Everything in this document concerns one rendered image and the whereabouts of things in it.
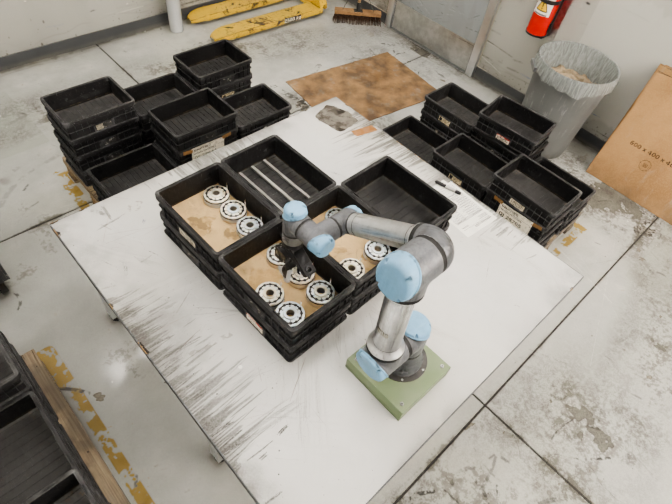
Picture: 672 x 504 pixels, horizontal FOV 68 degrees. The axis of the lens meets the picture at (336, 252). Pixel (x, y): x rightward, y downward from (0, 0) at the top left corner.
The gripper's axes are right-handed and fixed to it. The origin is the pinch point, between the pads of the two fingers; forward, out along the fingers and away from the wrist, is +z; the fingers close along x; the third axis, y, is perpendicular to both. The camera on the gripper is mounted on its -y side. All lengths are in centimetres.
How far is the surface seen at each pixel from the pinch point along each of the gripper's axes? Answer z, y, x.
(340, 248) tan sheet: 1.9, 2.5, -24.4
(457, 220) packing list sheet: 15, -8, -88
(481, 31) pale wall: 44, 141, -299
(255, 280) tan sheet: 2.1, 8.4, 10.9
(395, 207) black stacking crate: 2, 7, -59
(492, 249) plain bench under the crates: 15, -29, -89
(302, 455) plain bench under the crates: 15, -48, 31
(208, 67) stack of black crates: 36, 187, -71
